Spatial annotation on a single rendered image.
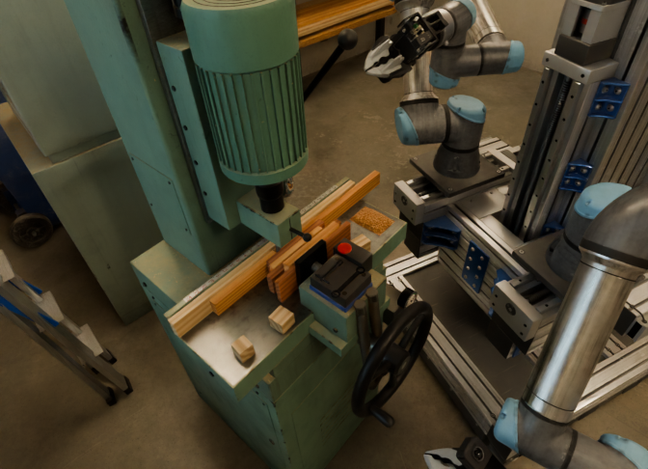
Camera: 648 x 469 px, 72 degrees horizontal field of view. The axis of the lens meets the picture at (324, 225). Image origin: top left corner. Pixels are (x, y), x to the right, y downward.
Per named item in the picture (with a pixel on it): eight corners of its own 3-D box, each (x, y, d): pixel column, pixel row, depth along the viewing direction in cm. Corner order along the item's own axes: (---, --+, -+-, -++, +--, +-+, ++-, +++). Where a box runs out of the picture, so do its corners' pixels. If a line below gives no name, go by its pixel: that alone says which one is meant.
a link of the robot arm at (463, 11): (475, 36, 105) (482, -3, 100) (452, 51, 100) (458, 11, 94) (445, 29, 109) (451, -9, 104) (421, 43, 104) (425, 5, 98)
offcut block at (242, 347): (233, 353, 91) (230, 344, 88) (246, 344, 92) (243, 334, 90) (242, 363, 89) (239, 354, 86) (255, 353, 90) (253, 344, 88)
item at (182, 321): (179, 338, 94) (173, 324, 90) (174, 333, 95) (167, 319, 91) (355, 196, 125) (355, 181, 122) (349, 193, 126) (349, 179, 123)
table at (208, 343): (269, 435, 84) (265, 422, 80) (176, 345, 100) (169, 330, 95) (437, 253, 116) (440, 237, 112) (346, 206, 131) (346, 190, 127)
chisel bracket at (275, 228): (282, 254, 99) (277, 226, 93) (240, 227, 106) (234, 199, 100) (305, 235, 103) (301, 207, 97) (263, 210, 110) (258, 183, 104)
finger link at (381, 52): (368, 42, 82) (397, 27, 87) (353, 62, 87) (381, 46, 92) (379, 56, 82) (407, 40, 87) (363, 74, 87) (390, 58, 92)
